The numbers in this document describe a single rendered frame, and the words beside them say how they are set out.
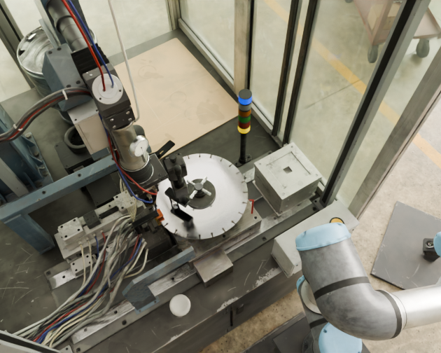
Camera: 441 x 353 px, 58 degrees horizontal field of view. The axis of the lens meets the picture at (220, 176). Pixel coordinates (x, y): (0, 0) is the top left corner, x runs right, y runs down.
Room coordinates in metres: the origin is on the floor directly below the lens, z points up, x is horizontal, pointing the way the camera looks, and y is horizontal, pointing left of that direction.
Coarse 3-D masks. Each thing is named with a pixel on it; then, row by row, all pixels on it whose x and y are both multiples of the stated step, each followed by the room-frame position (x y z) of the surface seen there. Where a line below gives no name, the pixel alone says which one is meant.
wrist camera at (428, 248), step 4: (424, 240) 0.41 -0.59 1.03; (428, 240) 0.41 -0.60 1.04; (432, 240) 0.40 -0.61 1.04; (424, 244) 0.40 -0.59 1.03; (428, 244) 0.39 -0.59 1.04; (432, 244) 0.39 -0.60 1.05; (424, 248) 0.38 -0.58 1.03; (428, 248) 0.38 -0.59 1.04; (432, 248) 0.38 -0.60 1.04; (424, 252) 0.38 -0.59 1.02; (428, 252) 0.37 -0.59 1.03; (432, 252) 0.37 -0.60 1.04
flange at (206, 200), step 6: (192, 180) 0.69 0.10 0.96; (198, 180) 0.69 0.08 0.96; (192, 186) 0.67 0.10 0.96; (204, 186) 0.67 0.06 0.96; (210, 186) 0.67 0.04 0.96; (192, 192) 0.64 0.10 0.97; (210, 192) 0.64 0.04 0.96; (192, 198) 0.62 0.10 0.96; (198, 198) 0.62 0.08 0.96; (204, 198) 0.62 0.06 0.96; (210, 198) 0.62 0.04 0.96; (192, 204) 0.60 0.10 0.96; (198, 204) 0.60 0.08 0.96; (204, 204) 0.60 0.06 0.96; (210, 204) 0.60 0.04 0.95
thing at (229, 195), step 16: (192, 160) 0.78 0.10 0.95; (208, 160) 0.78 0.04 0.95; (224, 160) 0.77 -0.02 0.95; (192, 176) 0.71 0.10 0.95; (208, 176) 0.71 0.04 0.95; (224, 176) 0.71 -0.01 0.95; (240, 176) 0.70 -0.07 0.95; (160, 192) 0.66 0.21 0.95; (224, 192) 0.65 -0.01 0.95; (240, 192) 0.64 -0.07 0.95; (160, 208) 0.60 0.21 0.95; (176, 208) 0.59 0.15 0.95; (192, 208) 0.59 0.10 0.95; (208, 208) 0.59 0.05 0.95; (224, 208) 0.59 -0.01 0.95; (240, 208) 0.58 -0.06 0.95; (176, 224) 0.54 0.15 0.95; (192, 224) 0.53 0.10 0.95; (208, 224) 0.53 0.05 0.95; (224, 224) 0.53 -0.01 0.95
